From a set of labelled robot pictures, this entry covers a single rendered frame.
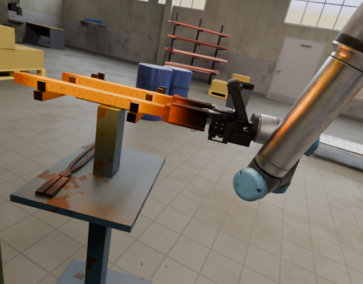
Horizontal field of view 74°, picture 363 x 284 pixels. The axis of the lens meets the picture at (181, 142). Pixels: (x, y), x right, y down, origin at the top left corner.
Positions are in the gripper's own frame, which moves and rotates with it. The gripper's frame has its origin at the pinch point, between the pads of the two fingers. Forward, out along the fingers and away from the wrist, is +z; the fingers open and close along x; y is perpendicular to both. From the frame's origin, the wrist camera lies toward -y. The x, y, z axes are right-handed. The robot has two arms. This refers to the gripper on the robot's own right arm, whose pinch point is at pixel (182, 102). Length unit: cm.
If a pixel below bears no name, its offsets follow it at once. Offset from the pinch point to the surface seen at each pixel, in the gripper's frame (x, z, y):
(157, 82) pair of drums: 272, 70, 36
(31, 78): -13.6, 32.8, -0.6
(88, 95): -13.4, 19.2, 0.3
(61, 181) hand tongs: -12.1, 25.9, 25.1
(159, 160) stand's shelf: 16.8, 6.1, 26.3
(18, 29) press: 852, 779, 38
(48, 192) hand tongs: -17.4, 25.8, 25.1
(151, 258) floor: 35, 4, 93
